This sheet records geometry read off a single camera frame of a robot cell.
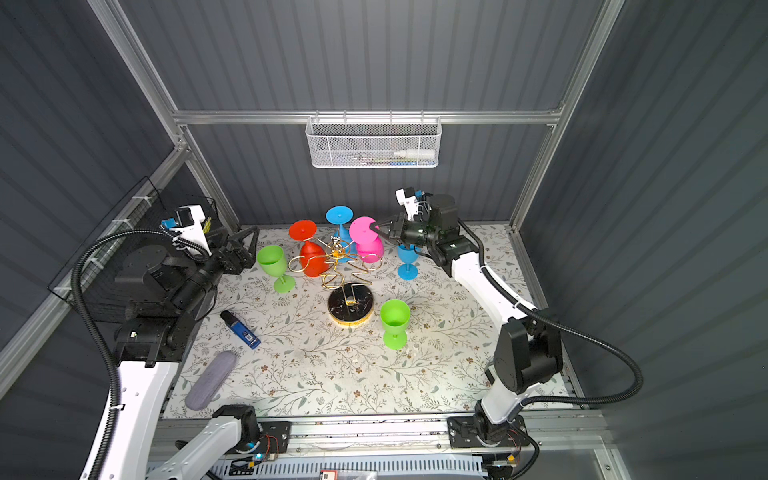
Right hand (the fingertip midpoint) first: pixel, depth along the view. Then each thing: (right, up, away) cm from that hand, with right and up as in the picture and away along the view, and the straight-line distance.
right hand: (373, 231), depth 73 cm
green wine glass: (+6, -23, +12) cm, 27 cm away
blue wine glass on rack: (-9, +5, +9) cm, 14 cm away
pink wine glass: (-1, -3, +3) cm, 5 cm away
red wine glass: (-19, -7, +14) cm, 24 cm away
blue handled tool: (-44, -29, +18) cm, 55 cm away
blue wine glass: (+10, -6, +20) cm, 23 cm away
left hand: (-26, -1, -13) cm, 29 cm away
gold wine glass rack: (-9, -23, +23) cm, 33 cm away
